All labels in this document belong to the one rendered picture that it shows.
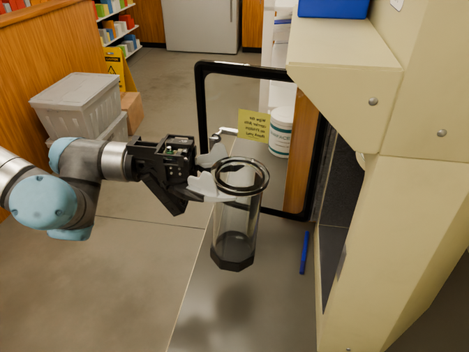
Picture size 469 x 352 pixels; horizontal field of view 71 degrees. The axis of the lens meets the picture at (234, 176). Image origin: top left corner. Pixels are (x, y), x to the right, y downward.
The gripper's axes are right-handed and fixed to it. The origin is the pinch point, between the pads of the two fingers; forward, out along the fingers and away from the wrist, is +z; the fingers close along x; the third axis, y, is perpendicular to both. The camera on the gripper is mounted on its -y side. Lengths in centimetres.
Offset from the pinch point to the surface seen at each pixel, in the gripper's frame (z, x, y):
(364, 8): 17.2, 6.8, 28.8
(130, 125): -135, 212, -112
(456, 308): 50, 1, -30
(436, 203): 26.8, -14.0, 11.3
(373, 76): 15.6, -14.0, 26.3
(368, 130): 16.7, -14.0, 20.3
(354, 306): 22.3, -13.8, -12.6
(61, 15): -176, 213, -19
